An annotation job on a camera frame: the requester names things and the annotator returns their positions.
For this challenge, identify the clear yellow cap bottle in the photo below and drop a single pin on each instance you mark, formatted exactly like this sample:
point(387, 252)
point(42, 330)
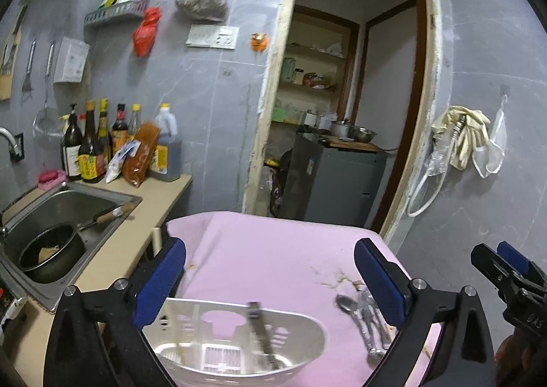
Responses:
point(134, 120)

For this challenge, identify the person's right hand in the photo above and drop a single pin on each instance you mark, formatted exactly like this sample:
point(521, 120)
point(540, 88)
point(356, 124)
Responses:
point(513, 357)

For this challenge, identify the pink sponge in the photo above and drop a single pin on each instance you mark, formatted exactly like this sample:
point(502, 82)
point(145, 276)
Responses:
point(51, 178)

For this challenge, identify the metal pot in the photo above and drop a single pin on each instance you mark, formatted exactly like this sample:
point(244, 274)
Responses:
point(339, 130)

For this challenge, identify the wooden chopstick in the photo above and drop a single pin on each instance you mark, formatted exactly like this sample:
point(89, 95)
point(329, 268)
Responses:
point(386, 329)

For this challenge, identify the red cap sauce bottle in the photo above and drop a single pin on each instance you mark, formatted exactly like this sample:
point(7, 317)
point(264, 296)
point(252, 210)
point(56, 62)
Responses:
point(120, 126)

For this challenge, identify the wooden knife board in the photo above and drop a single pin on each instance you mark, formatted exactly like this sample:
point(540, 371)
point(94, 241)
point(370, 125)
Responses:
point(6, 70)

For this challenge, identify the yellow label soy sauce bottle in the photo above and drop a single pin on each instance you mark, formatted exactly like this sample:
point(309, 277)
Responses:
point(92, 156)

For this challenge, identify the grey small fridge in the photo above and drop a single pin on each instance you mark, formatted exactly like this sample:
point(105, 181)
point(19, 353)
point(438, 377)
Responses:
point(333, 182)

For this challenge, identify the chrome faucet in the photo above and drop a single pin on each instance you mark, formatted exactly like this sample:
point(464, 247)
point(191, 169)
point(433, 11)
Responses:
point(8, 139)

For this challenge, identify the pink floral tablecloth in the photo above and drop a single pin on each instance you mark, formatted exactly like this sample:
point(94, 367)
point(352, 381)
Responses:
point(265, 259)

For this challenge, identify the black wall plate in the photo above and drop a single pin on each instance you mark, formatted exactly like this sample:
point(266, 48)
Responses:
point(19, 147)

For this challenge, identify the green box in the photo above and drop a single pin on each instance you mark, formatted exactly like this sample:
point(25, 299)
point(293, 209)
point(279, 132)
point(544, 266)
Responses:
point(278, 115)

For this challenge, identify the green canister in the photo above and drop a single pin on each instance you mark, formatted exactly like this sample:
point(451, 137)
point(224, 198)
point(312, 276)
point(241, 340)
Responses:
point(289, 69)

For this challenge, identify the white blue packet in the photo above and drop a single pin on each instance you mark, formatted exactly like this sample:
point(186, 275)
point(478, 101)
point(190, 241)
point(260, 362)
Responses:
point(117, 164)

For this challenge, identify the yellow cap dark sauce bottle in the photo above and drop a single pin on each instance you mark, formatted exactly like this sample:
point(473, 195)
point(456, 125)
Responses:
point(104, 126)

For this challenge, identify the flat steel slotted utensil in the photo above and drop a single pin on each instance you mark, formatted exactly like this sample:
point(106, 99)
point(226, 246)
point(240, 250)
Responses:
point(261, 335)

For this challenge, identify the clear plastic bag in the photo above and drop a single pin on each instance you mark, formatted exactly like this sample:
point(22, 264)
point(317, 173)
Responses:
point(436, 158)

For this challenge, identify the snack packets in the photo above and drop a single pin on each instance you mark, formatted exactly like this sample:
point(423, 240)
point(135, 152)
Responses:
point(320, 81)

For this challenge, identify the white wall switch plate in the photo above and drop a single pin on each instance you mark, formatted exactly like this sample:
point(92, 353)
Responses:
point(201, 35)

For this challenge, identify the white plastic utensil basket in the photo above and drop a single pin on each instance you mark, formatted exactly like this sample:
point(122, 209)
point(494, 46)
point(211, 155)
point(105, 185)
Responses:
point(299, 327)

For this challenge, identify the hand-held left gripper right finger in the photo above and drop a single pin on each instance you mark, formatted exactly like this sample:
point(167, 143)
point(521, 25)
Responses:
point(380, 284)

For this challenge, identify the orange plug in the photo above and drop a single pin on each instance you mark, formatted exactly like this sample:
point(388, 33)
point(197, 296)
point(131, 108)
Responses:
point(259, 41)

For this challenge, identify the wooden shelf unit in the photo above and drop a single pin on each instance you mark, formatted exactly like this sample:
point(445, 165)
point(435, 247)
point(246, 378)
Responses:
point(316, 66)

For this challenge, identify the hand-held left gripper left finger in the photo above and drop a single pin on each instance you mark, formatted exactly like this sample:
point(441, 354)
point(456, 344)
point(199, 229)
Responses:
point(160, 280)

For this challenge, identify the metal spoon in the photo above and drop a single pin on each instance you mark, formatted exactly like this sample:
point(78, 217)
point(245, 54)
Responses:
point(344, 303)

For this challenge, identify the orange red seasoning packet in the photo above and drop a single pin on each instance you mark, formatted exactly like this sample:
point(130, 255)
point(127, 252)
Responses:
point(141, 156)

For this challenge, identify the white wall socket plate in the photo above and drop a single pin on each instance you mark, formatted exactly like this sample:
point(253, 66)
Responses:
point(226, 37)

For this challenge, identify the metal mesh strainer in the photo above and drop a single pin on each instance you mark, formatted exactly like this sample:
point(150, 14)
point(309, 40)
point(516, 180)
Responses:
point(48, 124)

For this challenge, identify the grey wall rack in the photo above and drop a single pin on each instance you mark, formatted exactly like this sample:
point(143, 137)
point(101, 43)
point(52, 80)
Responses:
point(111, 15)

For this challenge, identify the metal peeler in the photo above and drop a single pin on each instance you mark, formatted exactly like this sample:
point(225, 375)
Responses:
point(29, 70)

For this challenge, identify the metal bowl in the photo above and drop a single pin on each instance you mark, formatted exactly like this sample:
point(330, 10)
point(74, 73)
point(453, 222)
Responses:
point(363, 135)

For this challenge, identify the beige kitchen counter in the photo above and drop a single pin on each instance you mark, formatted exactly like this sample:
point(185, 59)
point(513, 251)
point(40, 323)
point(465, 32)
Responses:
point(141, 216)

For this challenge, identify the wooden door frame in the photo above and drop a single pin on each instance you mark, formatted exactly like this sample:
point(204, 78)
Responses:
point(273, 70)

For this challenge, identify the red plastic bag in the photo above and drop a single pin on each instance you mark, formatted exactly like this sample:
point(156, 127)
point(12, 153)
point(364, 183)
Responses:
point(145, 34)

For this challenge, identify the wooden cutting board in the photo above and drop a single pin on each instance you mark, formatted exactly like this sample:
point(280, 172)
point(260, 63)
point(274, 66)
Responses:
point(359, 147)

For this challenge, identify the large plastic oil jug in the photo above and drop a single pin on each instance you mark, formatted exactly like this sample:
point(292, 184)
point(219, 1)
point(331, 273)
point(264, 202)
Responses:
point(167, 139)

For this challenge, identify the white cloth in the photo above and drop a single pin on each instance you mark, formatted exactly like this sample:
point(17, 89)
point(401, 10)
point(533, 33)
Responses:
point(332, 50)

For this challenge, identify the stainless steel sink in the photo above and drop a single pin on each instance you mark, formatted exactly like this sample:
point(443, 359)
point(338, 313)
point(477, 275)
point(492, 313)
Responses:
point(51, 207)

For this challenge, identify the metal fork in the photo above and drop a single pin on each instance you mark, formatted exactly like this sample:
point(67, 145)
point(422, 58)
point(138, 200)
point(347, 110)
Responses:
point(367, 310)

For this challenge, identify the white wall box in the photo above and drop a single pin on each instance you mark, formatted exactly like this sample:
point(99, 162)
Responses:
point(70, 60)

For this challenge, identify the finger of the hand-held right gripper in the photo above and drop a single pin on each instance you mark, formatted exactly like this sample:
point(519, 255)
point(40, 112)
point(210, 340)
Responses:
point(491, 267)
point(515, 256)

